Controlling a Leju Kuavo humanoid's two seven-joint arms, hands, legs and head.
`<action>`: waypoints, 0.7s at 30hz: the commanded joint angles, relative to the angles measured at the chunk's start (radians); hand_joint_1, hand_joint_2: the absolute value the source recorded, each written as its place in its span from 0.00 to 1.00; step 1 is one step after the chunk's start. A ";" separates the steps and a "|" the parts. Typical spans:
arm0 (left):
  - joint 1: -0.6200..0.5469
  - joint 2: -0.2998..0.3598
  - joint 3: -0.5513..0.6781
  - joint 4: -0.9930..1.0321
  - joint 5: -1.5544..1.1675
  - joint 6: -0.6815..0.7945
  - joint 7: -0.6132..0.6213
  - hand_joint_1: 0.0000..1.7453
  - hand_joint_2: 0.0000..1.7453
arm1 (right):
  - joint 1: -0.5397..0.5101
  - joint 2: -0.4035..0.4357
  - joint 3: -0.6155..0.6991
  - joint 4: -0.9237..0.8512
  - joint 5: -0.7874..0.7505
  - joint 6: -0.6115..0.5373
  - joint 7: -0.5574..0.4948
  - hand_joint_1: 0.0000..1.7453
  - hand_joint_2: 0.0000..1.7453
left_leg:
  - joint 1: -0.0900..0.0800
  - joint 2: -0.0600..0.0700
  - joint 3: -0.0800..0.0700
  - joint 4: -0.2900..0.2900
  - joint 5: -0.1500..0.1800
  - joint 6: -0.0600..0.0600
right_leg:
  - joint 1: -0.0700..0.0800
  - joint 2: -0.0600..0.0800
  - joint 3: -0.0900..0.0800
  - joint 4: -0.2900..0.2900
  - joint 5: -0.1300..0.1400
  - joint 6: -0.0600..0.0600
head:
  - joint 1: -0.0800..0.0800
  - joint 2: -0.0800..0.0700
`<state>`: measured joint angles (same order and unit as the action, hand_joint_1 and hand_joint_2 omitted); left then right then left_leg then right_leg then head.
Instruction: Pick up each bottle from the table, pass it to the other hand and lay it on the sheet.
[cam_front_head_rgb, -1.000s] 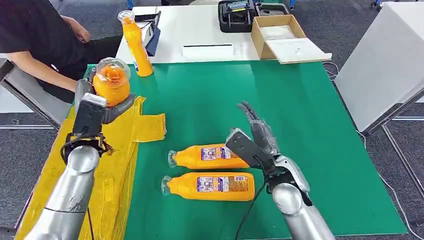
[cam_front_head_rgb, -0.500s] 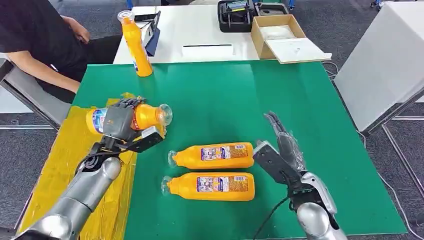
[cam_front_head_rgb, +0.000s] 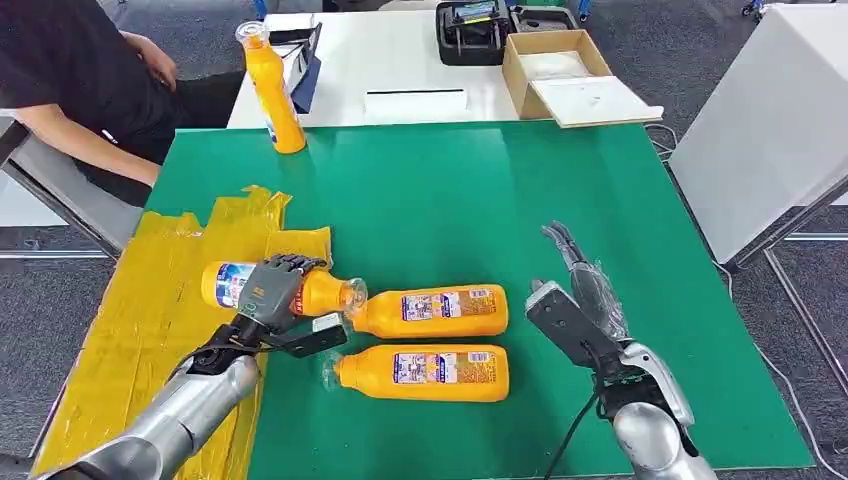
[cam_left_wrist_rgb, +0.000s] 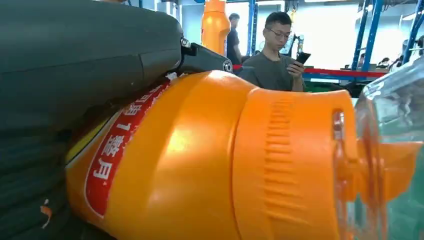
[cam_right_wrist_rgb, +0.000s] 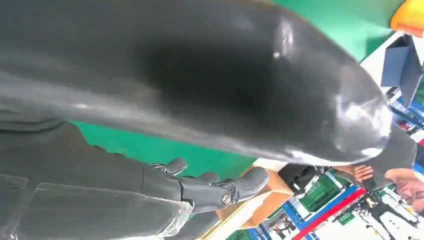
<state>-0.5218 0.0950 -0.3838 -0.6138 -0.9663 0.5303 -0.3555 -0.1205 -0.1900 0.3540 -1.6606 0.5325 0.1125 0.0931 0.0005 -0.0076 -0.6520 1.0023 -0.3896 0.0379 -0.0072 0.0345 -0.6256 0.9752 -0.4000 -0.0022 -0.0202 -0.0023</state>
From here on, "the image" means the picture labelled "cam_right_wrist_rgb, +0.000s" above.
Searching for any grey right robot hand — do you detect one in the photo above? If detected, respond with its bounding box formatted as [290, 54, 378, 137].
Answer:
[0, 0, 394, 240]

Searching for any brown cardboard box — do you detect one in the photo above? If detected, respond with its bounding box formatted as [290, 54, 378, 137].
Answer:
[198, 164, 295, 240]

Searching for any black equipment case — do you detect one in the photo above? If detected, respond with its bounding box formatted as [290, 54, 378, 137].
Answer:
[277, 163, 328, 197]

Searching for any green plastic crate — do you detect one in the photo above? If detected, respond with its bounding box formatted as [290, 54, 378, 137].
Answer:
[298, 176, 340, 214]

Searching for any blue metal bar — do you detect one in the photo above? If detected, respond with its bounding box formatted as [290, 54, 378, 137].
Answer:
[282, 184, 361, 234]

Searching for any person's right hand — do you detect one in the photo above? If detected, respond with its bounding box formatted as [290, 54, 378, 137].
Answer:
[352, 164, 376, 183]

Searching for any red metal bar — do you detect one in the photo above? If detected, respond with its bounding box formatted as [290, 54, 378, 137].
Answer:
[291, 187, 368, 240]

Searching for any tablet in blue case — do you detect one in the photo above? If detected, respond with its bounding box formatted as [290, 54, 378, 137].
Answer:
[380, 34, 424, 109]

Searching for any person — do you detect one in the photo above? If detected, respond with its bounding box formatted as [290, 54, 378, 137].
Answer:
[331, 122, 424, 217]

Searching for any orange drink bottle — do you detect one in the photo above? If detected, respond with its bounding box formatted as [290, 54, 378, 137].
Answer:
[389, 0, 424, 38]

